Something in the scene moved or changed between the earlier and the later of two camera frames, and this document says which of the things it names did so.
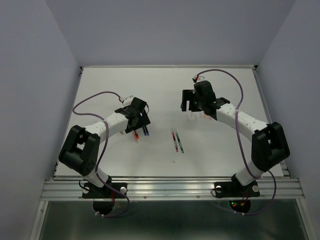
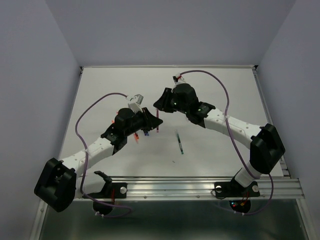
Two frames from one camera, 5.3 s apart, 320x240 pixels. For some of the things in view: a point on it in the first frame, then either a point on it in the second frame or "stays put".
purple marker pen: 175,141 to 157,116
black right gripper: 187,94 to 162,103
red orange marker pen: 136,136 stays put
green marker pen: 180,143 stays put
